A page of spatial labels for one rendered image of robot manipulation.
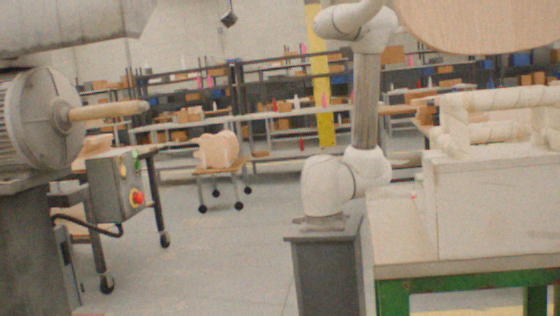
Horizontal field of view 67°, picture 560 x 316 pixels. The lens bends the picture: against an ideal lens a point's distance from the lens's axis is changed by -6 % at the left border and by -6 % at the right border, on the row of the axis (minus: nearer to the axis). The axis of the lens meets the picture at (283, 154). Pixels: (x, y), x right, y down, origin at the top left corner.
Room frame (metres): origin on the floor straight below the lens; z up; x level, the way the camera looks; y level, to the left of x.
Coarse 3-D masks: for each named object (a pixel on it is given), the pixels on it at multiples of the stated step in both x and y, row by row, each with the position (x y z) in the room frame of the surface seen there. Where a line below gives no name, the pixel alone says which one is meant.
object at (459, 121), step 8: (456, 112) 0.72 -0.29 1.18; (464, 112) 0.72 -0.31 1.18; (456, 120) 0.72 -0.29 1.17; (464, 120) 0.72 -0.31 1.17; (456, 128) 0.72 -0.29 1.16; (464, 128) 0.72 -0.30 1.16; (456, 136) 0.72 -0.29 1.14; (464, 136) 0.72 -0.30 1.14; (456, 144) 0.73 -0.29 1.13; (464, 144) 0.72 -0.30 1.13; (464, 152) 0.72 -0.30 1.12; (456, 160) 0.73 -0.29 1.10; (464, 160) 0.72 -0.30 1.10
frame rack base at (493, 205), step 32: (448, 160) 0.74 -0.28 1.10; (480, 160) 0.71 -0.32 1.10; (512, 160) 0.70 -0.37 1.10; (544, 160) 0.69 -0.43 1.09; (448, 192) 0.72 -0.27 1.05; (480, 192) 0.71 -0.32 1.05; (512, 192) 0.70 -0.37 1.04; (544, 192) 0.69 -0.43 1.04; (448, 224) 0.72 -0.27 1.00; (480, 224) 0.71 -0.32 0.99; (512, 224) 0.70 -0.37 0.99; (544, 224) 0.69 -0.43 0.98; (448, 256) 0.72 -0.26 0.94; (480, 256) 0.71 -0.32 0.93
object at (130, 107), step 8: (104, 104) 1.04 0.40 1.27; (112, 104) 1.03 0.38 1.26; (120, 104) 1.02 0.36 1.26; (128, 104) 1.02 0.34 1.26; (136, 104) 1.01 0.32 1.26; (72, 112) 1.04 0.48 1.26; (80, 112) 1.04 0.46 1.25; (88, 112) 1.03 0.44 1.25; (96, 112) 1.03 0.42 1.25; (104, 112) 1.03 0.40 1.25; (112, 112) 1.02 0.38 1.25; (120, 112) 1.02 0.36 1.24; (128, 112) 1.02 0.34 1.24; (136, 112) 1.02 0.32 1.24; (72, 120) 1.04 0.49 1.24; (80, 120) 1.04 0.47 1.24
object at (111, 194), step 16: (96, 160) 1.26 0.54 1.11; (112, 160) 1.25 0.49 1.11; (128, 160) 1.33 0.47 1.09; (96, 176) 1.26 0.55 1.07; (112, 176) 1.25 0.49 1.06; (128, 176) 1.31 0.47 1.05; (96, 192) 1.26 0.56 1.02; (112, 192) 1.25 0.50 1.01; (128, 192) 1.30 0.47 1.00; (144, 192) 1.40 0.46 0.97; (96, 208) 1.26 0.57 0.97; (112, 208) 1.25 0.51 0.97; (128, 208) 1.28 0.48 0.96; (144, 208) 1.39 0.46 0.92; (80, 224) 1.27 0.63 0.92
